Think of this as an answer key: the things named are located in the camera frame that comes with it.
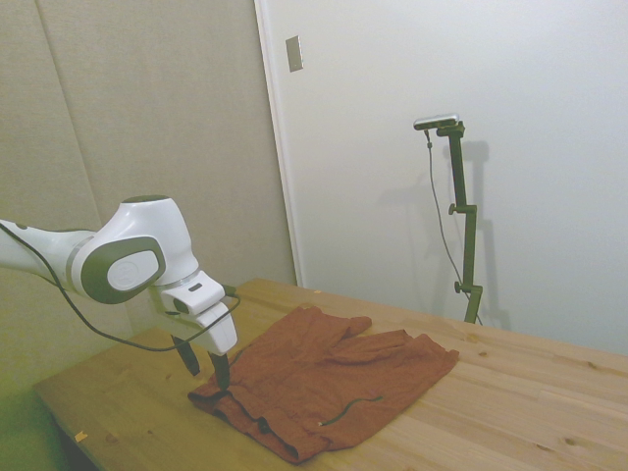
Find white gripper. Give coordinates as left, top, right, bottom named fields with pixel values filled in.
left=156, top=299, right=240, bottom=393

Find rust orange shorts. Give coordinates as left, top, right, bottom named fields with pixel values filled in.
left=187, top=303, right=461, bottom=465

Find black jointed camera stand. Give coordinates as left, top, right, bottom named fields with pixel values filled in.
left=436, top=122, right=485, bottom=325

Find grey wall plate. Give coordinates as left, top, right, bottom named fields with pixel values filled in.
left=285, top=34, right=306, bottom=74

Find silver camera on stand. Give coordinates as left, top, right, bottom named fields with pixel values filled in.
left=413, top=113, right=461, bottom=131

